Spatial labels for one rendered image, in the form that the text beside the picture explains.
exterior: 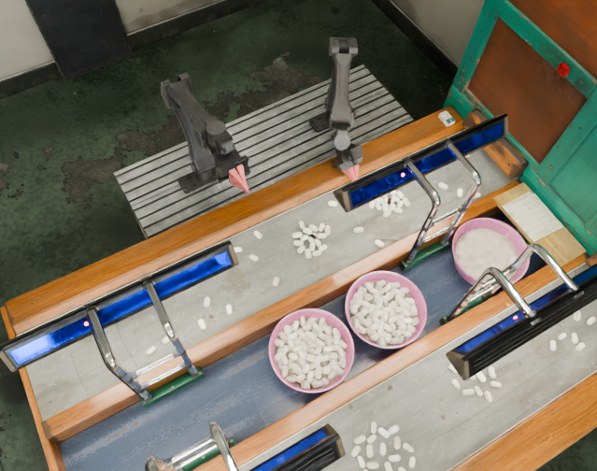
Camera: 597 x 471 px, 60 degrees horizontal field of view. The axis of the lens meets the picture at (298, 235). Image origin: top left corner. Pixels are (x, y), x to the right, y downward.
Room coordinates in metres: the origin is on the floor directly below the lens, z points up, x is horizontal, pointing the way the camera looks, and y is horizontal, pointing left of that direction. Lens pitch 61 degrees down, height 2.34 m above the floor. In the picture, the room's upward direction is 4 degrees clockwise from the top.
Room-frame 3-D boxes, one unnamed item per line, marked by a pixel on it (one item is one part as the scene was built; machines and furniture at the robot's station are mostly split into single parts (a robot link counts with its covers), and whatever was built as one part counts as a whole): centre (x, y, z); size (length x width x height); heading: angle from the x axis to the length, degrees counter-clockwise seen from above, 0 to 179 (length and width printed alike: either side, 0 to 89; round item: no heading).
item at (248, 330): (0.67, -0.07, 0.71); 1.81 x 0.05 x 0.11; 123
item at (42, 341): (0.48, 0.44, 1.08); 0.62 x 0.08 x 0.07; 123
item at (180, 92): (1.14, 0.37, 1.05); 0.30 x 0.09 x 0.12; 35
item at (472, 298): (0.59, -0.63, 0.90); 0.20 x 0.19 x 0.45; 123
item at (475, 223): (0.86, -0.67, 0.72); 0.27 x 0.27 x 0.10
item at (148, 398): (0.41, 0.40, 0.90); 0.20 x 0.19 x 0.45; 123
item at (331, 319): (0.47, -0.07, 0.72); 0.27 x 0.27 x 0.10
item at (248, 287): (0.82, 0.02, 0.73); 1.81 x 0.30 x 0.02; 123
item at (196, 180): (1.15, 0.38, 0.71); 0.20 x 0.07 x 0.08; 125
